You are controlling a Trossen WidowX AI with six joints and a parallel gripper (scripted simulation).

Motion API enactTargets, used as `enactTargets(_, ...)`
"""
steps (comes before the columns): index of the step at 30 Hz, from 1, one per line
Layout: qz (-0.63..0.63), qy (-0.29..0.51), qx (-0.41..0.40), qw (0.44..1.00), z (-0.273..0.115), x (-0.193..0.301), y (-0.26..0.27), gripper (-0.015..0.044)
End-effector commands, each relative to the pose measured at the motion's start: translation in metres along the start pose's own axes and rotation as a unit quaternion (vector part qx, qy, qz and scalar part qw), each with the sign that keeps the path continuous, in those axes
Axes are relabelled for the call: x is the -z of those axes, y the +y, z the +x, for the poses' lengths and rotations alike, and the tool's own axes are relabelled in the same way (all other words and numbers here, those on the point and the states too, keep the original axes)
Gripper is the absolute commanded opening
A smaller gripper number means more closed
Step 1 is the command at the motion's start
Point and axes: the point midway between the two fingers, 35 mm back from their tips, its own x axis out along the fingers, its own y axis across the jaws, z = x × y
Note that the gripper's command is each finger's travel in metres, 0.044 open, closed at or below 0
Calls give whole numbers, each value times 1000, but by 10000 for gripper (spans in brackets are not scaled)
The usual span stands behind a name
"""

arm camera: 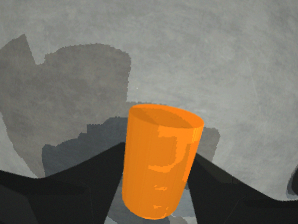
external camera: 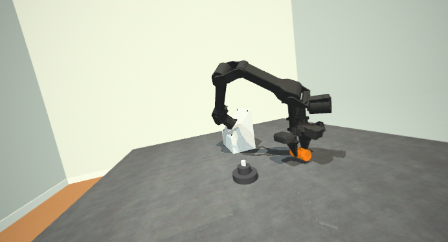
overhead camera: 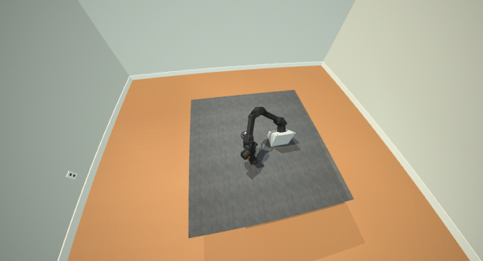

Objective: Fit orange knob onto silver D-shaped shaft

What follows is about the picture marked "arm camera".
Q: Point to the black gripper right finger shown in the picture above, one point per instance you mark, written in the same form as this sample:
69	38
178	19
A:
219	198

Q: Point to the orange tapered knob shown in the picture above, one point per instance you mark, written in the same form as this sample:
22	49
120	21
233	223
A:
160	147

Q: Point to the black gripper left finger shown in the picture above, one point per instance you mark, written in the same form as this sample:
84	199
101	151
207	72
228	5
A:
78	195

